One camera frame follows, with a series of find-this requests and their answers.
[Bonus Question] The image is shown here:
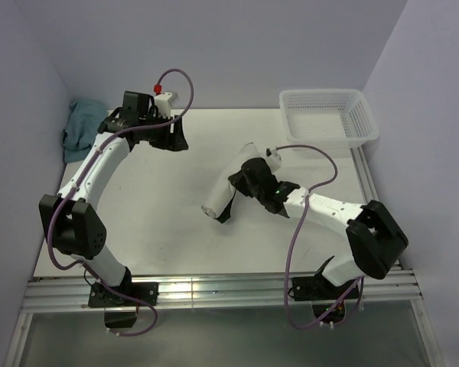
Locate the purple cable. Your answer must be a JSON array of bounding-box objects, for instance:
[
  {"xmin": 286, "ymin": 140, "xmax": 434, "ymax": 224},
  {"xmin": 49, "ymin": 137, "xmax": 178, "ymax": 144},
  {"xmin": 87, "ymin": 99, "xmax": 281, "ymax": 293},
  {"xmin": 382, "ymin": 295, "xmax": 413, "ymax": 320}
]
[
  {"xmin": 275, "ymin": 144, "xmax": 365, "ymax": 331},
  {"xmin": 47, "ymin": 68, "xmax": 195, "ymax": 339}
]

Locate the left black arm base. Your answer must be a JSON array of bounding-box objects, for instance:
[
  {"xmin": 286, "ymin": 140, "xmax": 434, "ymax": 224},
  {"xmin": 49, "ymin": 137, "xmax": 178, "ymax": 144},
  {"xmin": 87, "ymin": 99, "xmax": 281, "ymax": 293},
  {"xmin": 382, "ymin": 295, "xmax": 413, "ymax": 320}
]
[{"xmin": 87, "ymin": 273, "xmax": 159, "ymax": 337}]

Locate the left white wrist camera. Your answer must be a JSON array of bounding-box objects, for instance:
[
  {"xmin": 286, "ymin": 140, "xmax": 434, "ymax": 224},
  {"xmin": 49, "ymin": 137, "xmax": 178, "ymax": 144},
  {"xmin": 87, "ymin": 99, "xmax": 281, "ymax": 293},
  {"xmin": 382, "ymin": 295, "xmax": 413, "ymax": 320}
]
[{"xmin": 154, "ymin": 83, "xmax": 179, "ymax": 118}]

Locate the crumpled light blue t-shirt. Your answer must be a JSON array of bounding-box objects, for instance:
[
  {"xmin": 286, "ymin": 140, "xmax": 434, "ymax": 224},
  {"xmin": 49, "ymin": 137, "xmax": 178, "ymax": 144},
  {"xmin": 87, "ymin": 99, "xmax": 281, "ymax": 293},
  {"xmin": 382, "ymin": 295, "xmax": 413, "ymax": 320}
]
[{"xmin": 61, "ymin": 99, "xmax": 107, "ymax": 164}]

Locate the aluminium rail frame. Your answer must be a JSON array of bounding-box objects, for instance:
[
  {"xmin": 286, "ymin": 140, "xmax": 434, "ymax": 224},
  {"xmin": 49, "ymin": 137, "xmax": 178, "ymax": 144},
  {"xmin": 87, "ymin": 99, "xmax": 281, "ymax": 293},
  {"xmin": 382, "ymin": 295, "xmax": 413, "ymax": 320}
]
[{"xmin": 7, "ymin": 146, "xmax": 444, "ymax": 366}]

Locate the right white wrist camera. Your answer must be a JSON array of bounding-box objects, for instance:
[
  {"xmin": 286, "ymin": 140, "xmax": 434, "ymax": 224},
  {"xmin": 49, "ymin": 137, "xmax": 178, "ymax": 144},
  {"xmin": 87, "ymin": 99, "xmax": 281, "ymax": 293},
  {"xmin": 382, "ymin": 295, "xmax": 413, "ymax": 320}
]
[{"xmin": 265, "ymin": 148, "xmax": 282, "ymax": 173}]

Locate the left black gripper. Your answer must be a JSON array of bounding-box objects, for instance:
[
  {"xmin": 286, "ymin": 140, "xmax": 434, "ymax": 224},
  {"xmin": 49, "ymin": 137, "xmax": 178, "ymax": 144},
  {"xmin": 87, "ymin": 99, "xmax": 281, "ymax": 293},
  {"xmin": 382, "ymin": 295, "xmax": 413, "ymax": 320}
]
[{"xmin": 139, "ymin": 111, "xmax": 188, "ymax": 151}]

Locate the white plastic perforated basket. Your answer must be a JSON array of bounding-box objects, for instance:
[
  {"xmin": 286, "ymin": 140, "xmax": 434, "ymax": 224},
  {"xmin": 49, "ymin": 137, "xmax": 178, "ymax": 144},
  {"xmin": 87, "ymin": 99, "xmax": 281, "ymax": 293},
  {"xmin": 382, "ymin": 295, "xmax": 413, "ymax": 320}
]
[{"xmin": 279, "ymin": 89, "xmax": 379, "ymax": 150}]

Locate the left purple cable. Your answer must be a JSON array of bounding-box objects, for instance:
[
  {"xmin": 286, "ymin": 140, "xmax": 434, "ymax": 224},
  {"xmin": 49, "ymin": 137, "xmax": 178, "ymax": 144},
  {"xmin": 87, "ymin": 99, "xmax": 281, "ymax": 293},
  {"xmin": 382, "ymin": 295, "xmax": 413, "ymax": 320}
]
[{"xmin": 47, "ymin": 68, "xmax": 195, "ymax": 339}]

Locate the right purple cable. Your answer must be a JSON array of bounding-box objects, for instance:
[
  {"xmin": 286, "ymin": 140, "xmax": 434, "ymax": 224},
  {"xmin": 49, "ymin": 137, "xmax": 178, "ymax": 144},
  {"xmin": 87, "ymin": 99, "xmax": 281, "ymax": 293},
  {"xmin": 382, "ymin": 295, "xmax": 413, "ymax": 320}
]
[{"xmin": 275, "ymin": 144, "xmax": 365, "ymax": 331}]

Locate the white green raglan t-shirt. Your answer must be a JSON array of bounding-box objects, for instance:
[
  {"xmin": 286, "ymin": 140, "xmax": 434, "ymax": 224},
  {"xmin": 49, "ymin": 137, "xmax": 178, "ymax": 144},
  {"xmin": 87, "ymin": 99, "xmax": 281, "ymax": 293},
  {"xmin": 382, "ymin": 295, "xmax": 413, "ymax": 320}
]
[{"xmin": 201, "ymin": 142, "xmax": 265, "ymax": 223}]

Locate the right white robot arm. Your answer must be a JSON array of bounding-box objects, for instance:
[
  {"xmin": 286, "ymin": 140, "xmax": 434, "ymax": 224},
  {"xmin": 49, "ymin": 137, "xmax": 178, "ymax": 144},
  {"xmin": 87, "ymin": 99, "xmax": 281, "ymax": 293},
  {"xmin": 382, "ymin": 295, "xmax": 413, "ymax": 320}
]
[{"xmin": 229, "ymin": 158, "xmax": 409, "ymax": 298}]

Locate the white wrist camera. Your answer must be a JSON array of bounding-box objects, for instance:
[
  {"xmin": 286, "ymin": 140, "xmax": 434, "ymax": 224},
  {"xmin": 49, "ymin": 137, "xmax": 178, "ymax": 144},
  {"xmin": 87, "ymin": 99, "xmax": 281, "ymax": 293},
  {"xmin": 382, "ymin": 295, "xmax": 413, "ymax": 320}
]
[
  {"xmin": 154, "ymin": 83, "xmax": 179, "ymax": 118},
  {"xmin": 265, "ymin": 148, "xmax": 282, "ymax": 173}
]

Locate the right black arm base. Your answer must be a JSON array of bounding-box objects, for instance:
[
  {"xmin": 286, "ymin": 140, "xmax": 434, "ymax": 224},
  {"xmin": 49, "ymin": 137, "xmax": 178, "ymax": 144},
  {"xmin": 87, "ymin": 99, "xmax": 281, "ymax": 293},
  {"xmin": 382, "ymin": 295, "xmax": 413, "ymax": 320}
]
[{"xmin": 288, "ymin": 257, "xmax": 363, "ymax": 326}]

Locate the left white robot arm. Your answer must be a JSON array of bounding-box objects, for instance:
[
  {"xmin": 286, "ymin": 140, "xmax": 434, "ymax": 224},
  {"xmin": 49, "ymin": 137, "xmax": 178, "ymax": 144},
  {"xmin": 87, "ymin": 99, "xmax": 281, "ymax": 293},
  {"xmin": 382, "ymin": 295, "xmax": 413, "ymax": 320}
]
[{"xmin": 39, "ymin": 86, "xmax": 188, "ymax": 305}]

